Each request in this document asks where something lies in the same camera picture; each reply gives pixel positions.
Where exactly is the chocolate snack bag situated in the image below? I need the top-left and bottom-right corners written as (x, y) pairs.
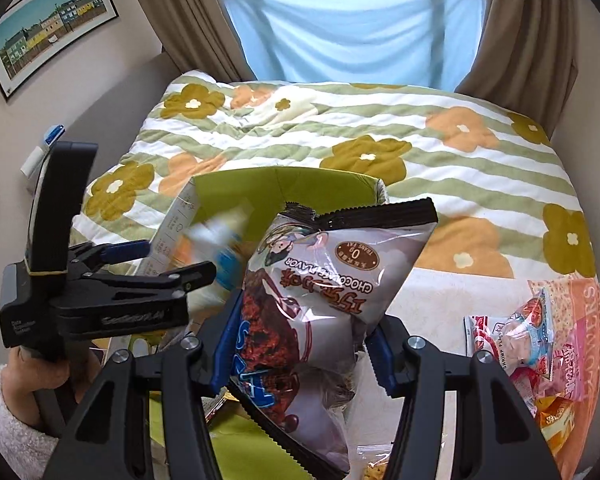
top-left (227, 197), bottom-right (439, 477)

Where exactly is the clear zip bag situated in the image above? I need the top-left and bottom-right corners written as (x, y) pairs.
top-left (355, 442), bottom-right (397, 480)

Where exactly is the pink snack packet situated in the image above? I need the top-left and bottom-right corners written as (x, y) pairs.
top-left (505, 330), bottom-right (600, 407)

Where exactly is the green cardboard box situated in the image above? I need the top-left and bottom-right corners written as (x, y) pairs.
top-left (130, 167), bottom-right (388, 480)

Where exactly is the blue white snack packet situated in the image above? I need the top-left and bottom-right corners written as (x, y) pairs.
top-left (180, 210), bottom-right (252, 307)

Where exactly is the floral striped blanket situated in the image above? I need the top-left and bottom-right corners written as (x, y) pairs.
top-left (72, 70), bottom-right (598, 282)

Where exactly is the brown curtain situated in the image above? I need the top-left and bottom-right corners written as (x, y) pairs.
top-left (145, 0), bottom-right (261, 86)
top-left (455, 0), bottom-right (581, 137)

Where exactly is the person's left forearm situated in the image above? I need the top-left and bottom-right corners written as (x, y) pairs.
top-left (0, 364), bottom-right (62, 472)

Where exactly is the orange snack packet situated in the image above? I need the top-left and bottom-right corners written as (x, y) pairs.
top-left (532, 392), bottom-right (582, 442)

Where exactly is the red white shrimp snack packet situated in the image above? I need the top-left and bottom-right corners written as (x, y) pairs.
top-left (462, 287), bottom-right (567, 387)

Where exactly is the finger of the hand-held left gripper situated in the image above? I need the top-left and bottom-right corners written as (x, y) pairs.
top-left (69, 241), bottom-right (151, 274)
top-left (82, 261), bottom-right (217, 298)

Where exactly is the person's left hand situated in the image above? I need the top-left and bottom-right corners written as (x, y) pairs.
top-left (4, 347), bottom-right (72, 392)

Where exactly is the light blue window cloth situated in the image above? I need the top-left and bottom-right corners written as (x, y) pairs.
top-left (220, 0), bottom-right (488, 93)

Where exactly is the white blue wall device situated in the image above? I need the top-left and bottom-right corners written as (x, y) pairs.
top-left (20, 124), bottom-right (66, 179)

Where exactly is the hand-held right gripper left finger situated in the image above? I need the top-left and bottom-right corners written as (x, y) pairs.
top-left (42, 285), bottom-right (244, 480)

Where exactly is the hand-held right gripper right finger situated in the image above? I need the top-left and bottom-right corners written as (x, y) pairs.
top-left (364, 315), bottom-right (563, 480)

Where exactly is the framed wall poster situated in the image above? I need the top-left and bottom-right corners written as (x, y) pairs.
top-left (0, 0), bottom-right (119, 102)

